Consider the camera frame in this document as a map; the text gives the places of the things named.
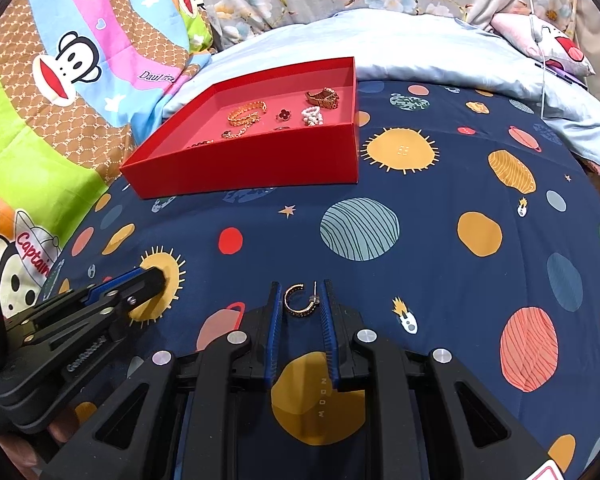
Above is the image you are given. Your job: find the gold hoop earring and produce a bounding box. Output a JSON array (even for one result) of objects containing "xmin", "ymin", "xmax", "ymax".
[{"xmin": 283, "ymin": 281, "xmax": 321, "ymax": 318}]

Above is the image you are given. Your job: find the red jewelry tray box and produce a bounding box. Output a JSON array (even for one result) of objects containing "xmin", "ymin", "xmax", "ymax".
[{"xmin": 121, "ymin": 58, "xmax": 360, "ymax": 198}]

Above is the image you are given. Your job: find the white hanging cable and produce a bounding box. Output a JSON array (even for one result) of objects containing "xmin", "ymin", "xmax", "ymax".
[{"xmin": 517, "ymin": 0, "xmax": 549, "ymax": 118}]

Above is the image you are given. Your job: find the gold chain cuff bangle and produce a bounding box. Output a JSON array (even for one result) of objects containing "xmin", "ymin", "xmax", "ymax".
[{"xmin": 227, "ymin": 101, "xmax": 268, "ymax": 127}]

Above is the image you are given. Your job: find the gold chunky chain necklace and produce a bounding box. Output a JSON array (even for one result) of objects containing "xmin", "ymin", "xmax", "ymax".
[{"xmin": 304, "ymin": 86, "xmax": 342, "ymax": 111}]

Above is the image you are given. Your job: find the pink cartoon pillow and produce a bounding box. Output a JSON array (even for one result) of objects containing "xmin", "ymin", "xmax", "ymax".
[{"xmin": 491, "ymin": 13, "xmax": 595, "ymax": 79}]

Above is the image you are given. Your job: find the light blue blanket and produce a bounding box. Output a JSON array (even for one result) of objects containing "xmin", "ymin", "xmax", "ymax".
[{"xmin": 162, "ymin": 9, "xmax": 600, "ymax": 165}]

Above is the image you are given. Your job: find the navy planet print bedsheet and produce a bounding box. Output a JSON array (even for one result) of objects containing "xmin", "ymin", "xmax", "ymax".
[{"xmin": 43, "ymin": 81, "xmax": 600, "ymax": 479}]

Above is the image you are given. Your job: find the left human hand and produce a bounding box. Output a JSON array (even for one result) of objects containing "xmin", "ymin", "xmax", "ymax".
[{"xmin": 0, "ymin": 406, "xmax": 80, "ymax": 480}]

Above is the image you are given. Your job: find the colourful monkey cartoon quilt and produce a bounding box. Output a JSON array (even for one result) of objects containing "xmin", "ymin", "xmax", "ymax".
[{"xmin": 0, "ymin": 0, "xmax": 211, "ymax": 318}]

